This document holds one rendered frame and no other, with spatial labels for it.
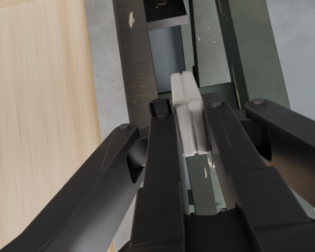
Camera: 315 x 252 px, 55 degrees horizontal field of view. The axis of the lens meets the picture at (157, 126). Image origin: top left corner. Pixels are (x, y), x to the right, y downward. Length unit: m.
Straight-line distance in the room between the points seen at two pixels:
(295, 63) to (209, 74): 1.25
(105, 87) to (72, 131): 0.10
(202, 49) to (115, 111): 0.45
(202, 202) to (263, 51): 0.28
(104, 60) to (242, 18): 0.24
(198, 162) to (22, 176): 0.31
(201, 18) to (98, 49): 0.37
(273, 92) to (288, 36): 1.50
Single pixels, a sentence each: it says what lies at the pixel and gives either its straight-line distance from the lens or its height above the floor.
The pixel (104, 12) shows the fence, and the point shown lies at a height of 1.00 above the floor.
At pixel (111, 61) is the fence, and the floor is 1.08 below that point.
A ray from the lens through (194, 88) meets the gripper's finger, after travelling 0.17.
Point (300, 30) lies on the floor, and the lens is 2.00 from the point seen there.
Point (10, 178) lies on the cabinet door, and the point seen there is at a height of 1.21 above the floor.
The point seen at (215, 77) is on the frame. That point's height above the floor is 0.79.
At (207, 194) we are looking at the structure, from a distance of 0.57.
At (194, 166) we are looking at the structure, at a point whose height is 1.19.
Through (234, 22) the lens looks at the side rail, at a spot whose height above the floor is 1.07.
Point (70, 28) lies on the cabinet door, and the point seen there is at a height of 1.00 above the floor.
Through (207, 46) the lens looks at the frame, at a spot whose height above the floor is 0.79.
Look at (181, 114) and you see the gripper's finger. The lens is 0.15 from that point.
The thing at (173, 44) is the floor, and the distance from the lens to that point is 1.81.
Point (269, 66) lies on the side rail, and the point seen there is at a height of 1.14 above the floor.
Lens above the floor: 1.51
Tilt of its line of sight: 42 degrees down
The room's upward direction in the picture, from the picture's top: 174 degrees clockwise
